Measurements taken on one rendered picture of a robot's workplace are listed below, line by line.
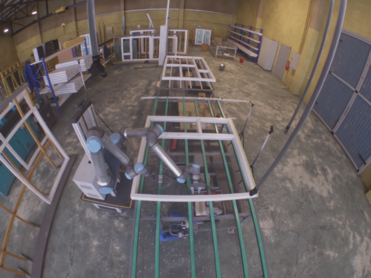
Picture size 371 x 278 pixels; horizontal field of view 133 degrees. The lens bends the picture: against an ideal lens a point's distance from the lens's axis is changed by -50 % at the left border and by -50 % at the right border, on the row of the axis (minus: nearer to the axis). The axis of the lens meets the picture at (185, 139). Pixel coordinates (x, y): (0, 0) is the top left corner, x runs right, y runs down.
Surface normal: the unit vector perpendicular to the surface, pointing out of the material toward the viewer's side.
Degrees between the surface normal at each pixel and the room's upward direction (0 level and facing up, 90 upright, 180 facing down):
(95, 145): 83
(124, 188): 0
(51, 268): 0
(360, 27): 90
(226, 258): 0
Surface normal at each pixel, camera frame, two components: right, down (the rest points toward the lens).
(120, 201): 0.07, -0.72
